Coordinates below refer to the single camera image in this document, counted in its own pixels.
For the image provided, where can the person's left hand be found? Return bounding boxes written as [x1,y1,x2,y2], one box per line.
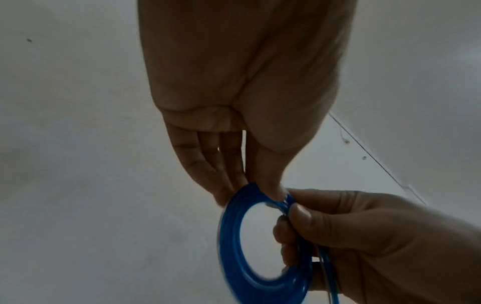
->
[137,0,358,208]

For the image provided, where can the person's right hand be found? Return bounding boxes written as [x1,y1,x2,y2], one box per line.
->
[273,188,481,304]

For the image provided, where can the solid blue cable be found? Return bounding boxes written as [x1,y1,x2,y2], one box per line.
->
[216,181,344,304]

